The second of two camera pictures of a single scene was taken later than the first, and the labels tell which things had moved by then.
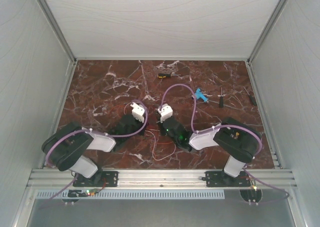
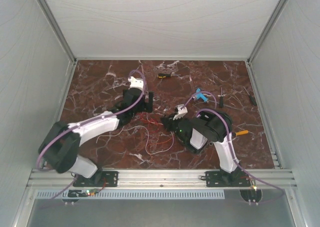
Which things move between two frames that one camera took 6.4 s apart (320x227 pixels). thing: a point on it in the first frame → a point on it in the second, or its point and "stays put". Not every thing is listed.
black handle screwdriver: [221, 98] stays put
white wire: [154, 137] → [148, 139]
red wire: [157, 138] → [142, 118]
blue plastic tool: [198, 94] stays put
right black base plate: [220, 179] stays put
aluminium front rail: [160, 178] stays put
